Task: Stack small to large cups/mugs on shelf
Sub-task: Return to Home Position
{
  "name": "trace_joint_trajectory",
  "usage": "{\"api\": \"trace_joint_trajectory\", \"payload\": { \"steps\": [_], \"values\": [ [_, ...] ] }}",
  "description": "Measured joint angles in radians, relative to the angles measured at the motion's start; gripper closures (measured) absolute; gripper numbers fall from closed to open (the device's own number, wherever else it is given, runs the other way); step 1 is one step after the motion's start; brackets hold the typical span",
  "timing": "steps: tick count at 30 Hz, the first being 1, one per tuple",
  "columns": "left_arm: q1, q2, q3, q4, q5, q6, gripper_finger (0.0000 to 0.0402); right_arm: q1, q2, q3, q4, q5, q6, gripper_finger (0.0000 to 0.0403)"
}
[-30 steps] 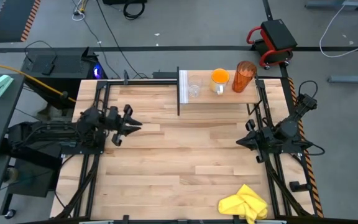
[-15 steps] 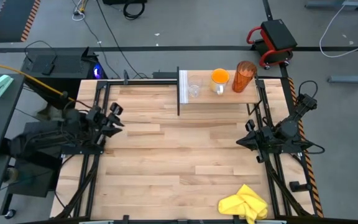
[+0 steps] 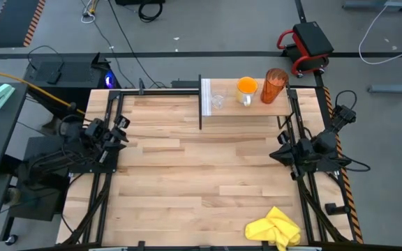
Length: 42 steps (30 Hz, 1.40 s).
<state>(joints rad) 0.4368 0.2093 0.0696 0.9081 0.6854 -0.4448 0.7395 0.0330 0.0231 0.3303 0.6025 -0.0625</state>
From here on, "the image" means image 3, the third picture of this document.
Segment white and yellow cable bundle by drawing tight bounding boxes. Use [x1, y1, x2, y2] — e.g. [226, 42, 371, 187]
[80, 0, 101, 24]

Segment black clamp knob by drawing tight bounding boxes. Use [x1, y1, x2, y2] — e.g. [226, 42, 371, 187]
[325, 202, 351, 216]

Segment orange black hazard tape strip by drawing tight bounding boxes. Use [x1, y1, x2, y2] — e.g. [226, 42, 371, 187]
[322, 86, 364, 245]

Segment mint green stapler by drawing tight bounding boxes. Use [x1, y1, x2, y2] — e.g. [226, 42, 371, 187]
[0, 83, 16, 111]

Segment orange juice cup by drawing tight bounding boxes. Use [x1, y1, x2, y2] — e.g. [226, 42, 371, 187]
[235, 76, 259, 107]

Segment wooden shelf with black legs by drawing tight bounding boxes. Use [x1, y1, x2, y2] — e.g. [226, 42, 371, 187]
[198, 74, 292, 130]

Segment black mat with hazard stripes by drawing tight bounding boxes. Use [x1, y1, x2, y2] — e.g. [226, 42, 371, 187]
[0, 0, 47, 49]

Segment white floor cable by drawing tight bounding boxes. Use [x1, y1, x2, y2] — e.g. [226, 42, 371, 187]
[357, 3, 402, 66]

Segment black phone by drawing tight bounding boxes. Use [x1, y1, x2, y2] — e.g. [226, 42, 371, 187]
[46, 70, 62, 85]

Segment right arm's black cable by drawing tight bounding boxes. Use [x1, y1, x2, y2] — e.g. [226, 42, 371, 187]
[335, 89, 358, 112]

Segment black aluminium table frame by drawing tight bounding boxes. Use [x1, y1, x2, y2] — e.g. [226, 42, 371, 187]
[61, 75, 362, 247]

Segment yellow cloth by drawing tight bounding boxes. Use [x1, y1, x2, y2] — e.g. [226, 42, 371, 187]
[244, 206, 302, 251]

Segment red and black rolling stool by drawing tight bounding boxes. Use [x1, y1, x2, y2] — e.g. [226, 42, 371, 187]
[276, 21, 335, 78]

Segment red faceted plastic tumbler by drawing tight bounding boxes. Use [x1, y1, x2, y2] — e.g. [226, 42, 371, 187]
[260, 68, 289, 105]

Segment black wheeled stand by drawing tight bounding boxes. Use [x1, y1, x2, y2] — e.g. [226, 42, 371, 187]
[0, 134, 80, 242]

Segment clear glass cup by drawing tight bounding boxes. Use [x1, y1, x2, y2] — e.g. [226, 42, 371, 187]
[210, 87, 228, 109]

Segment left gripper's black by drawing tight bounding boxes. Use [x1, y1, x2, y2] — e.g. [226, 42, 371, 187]
[84, 114, 131, 164]

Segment black computer with blue light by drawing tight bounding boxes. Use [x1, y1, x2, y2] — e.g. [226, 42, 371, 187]
[24, 52, 121, 105]

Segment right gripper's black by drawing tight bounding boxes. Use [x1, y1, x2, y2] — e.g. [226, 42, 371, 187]
[269, 130, 314, 179]

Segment black box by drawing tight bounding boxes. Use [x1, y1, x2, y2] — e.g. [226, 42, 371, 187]
[114, 0, 166, 6]

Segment coiled black cable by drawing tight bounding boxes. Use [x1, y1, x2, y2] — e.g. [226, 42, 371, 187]
[137, 0, 164, 23]

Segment grey desk foot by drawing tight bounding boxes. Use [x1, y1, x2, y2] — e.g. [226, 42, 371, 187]
[367, 75, 402, 95]
[342, 0, 402, 11]

